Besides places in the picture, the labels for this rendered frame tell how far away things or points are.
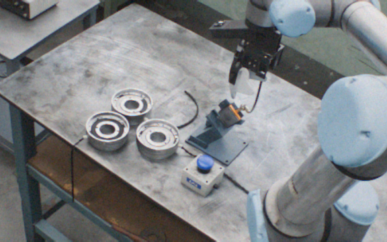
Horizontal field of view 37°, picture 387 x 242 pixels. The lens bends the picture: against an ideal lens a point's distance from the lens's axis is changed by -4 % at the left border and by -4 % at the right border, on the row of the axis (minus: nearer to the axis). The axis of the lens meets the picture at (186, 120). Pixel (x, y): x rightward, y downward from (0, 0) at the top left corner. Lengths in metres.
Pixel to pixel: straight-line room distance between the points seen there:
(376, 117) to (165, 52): 1.11
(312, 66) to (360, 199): 2.01
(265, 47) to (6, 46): 1.00
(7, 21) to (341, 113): 1.52
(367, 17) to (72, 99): 0.84
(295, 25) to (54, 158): 0.94
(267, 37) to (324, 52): 1.83
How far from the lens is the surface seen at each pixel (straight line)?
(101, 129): 1.48
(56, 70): 1.68
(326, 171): 0.88
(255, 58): 1.26
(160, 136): 1.48
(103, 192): 1.69
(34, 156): 1.79
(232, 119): 1.41
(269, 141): 1.54
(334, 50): 3.02
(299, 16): 1.07
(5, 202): 2.40
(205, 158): 1.36
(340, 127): 0.77
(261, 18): 1.21
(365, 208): 1.16
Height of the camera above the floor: 1.85
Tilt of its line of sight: 42 degrees down
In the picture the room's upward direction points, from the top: 9 degrees clockwise
